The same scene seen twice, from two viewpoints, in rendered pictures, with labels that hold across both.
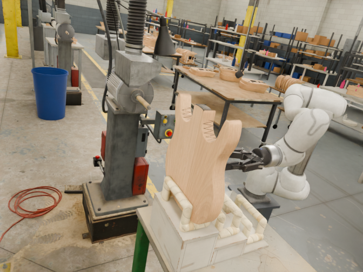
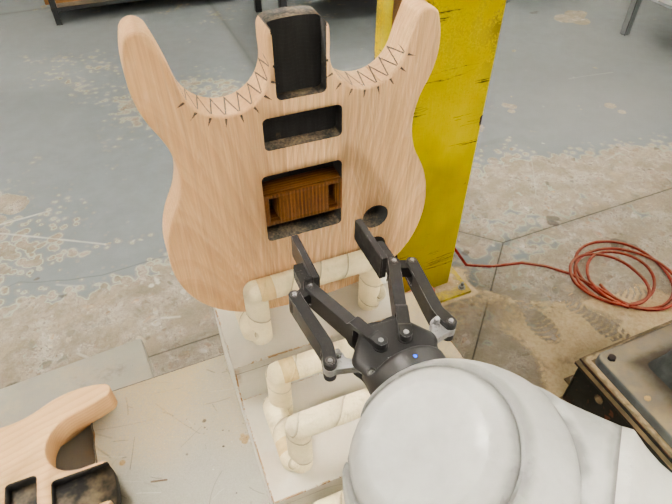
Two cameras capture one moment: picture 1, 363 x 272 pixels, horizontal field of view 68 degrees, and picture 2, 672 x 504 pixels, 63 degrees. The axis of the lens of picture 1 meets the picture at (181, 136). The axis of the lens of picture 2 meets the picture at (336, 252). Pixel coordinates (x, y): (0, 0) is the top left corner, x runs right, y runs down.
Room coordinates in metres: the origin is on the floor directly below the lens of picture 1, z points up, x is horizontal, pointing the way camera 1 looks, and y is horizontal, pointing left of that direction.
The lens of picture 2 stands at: (0.95, -0.60, 1.73)
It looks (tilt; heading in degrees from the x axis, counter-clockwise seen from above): 44 degrees down; 98
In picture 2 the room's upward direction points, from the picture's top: straight up
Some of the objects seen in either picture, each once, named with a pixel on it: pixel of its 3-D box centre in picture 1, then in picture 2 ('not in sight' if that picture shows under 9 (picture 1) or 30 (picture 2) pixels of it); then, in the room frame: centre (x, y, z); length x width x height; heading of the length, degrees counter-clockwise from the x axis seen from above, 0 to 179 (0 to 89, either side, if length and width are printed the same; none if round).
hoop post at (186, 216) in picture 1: (185, 218); not in sight; (0.74, -0.07, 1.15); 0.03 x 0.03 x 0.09
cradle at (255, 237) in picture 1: (253, 238); not in sight; (0.91, -0.38, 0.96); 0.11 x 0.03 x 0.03; 121
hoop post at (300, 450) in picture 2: (235, 222); (299, 445); (0.86, -0.27, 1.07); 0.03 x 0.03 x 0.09
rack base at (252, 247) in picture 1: (236, 228); not in sight; (0.99, -0.33, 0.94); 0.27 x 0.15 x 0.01; 31
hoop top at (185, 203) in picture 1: (177, 192); not in sight; (0.81, -0.02, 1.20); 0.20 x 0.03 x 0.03; 30
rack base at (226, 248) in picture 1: (210, 228); (346, 430); (0.91, -0.20, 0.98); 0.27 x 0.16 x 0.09; 31
